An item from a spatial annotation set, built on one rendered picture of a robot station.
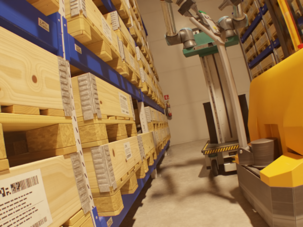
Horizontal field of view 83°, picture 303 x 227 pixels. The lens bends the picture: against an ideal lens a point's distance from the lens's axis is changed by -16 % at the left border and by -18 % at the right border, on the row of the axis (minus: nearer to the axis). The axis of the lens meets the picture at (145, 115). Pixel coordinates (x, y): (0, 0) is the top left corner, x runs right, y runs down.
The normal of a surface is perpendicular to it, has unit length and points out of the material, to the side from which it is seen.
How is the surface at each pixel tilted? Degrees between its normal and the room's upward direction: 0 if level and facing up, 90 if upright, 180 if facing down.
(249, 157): 90
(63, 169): 90
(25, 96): 90
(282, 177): 90
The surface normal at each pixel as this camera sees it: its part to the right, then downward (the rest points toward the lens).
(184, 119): -0.17, -0.04
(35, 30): 0.97, -0.20
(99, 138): 0.57, -0.17
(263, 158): -0.65, 0.07
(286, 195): -0.80, 0.11
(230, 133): -0.37, 0.00
